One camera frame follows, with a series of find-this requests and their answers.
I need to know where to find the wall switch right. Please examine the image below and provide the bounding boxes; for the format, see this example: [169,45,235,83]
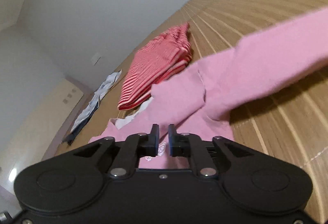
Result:
[91,52,101,66]

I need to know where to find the white and navy garment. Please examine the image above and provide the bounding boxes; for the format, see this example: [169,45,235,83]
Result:
[62,70,122,146]

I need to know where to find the folded red striped garment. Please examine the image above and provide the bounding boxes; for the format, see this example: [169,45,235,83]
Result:
[117,22,192,111]

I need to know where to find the cream bed headboard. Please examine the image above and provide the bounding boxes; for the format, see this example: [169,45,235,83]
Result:
[1,80,83,193]

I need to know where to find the pink sweatshirt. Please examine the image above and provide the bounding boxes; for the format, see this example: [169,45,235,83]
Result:
[102,8,327,169]

